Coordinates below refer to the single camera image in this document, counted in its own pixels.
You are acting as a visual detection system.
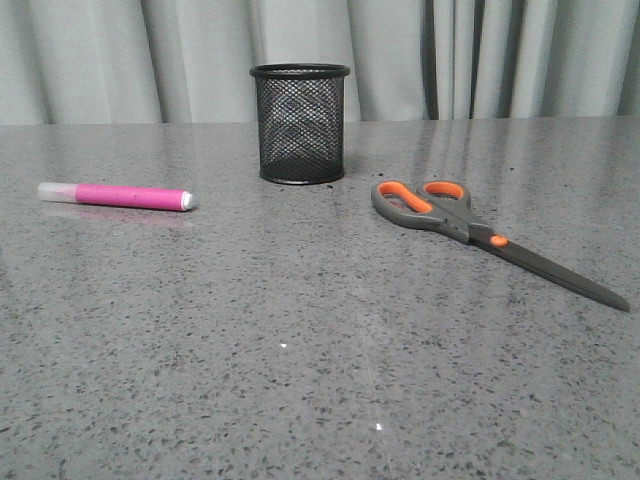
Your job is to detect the grey orange scissors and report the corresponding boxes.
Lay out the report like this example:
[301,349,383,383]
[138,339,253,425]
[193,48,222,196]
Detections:
[371,180,630,312]

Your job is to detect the pink marker pen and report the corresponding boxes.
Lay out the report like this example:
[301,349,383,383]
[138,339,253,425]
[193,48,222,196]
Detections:
[37,182,195,212]

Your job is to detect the black mesh pen cup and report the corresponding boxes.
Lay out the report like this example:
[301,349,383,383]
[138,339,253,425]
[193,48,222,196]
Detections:
[250,63,350,185]

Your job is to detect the grey curtain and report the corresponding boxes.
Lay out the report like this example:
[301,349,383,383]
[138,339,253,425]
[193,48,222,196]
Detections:
[1,1,639,125]

